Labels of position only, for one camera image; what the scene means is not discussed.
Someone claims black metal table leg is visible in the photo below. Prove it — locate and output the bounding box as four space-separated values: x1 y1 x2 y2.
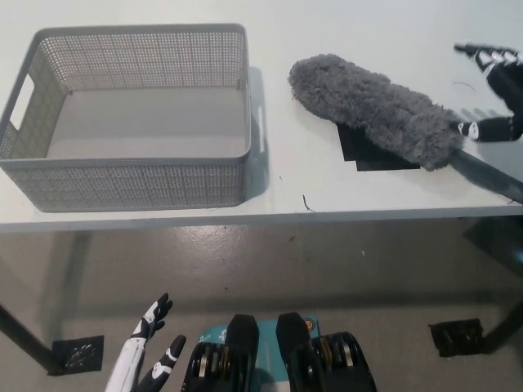
0 303 63 376

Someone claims grey fluffy duster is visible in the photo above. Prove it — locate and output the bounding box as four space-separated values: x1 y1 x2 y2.
288 52 523 206

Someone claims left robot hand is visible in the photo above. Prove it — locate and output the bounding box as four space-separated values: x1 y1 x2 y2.
105 292 188 392

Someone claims black and teal robot torso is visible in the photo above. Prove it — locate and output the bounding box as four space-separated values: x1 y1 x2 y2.
181 312 377 392

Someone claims black tape patch on desk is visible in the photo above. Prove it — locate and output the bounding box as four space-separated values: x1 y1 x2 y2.
337 122 422 173

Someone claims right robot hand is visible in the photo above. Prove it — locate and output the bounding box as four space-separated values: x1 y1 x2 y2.
454 42 523 144

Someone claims grey perforated plastic basket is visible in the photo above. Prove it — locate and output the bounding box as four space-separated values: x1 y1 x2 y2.
0 22 253 213

